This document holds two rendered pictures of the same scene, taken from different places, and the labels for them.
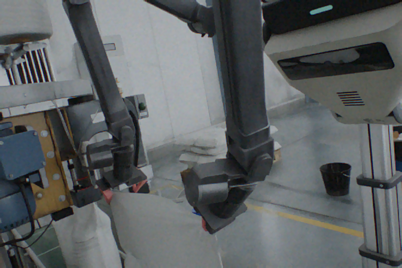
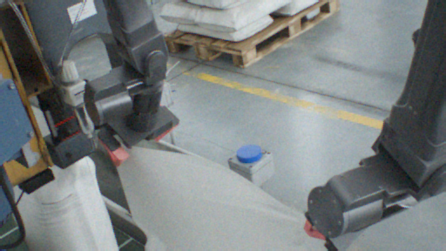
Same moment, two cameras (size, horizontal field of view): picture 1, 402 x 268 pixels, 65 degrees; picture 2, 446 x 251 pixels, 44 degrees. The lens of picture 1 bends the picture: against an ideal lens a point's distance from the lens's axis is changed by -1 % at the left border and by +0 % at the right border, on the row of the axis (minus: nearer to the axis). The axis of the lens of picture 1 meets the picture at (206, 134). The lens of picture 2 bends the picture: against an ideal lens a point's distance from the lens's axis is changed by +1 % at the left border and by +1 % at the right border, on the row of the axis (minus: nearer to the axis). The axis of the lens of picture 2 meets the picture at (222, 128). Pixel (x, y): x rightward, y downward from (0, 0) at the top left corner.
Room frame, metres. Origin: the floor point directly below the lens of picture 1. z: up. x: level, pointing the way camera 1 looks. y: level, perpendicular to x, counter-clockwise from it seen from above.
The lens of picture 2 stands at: (0.06, 0.13, 1.56)
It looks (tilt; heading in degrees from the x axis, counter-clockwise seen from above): 29 degrees down; 0
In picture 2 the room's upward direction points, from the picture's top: 11 degrees counter-clockwise
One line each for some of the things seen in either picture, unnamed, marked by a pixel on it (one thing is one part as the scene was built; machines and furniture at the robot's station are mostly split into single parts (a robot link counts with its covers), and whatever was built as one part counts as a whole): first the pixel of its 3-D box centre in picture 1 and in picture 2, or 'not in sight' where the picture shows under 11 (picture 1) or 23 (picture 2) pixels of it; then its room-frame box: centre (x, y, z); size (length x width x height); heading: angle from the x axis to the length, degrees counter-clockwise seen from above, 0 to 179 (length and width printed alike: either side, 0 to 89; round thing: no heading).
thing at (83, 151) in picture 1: (91, 164); (78, 99); (1.00, 0.38, 1.14); 0.05 x 0.04 x 0.16; 130
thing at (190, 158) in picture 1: (204, 153); (206, 2); (4.23, 0.07, 0.32); 0.67 x 0.42 x 0.14; 134
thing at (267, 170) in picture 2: not in sight; (251, 166); (1.17, 0.08, 0.81); 0.08 x 0.08 x 0.06; 40
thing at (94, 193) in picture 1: (85, 194); (68, 145); (1.03, 0.44, 1.04); 0.08 x 0.06 x 0.05; 130
